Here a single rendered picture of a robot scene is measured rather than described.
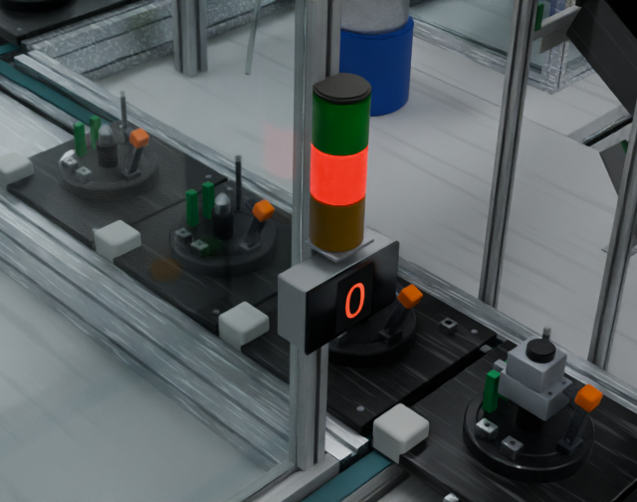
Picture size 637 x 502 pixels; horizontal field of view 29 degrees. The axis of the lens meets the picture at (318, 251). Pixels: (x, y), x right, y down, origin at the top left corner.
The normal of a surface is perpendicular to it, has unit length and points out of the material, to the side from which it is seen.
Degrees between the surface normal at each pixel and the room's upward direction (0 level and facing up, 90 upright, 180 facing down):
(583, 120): 0
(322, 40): 90
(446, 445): 0
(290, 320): 90
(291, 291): 90
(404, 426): 0
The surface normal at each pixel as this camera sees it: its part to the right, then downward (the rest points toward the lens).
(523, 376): -0.70, 0.39
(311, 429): 0.71, 0.42
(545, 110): 0.03, -0.82
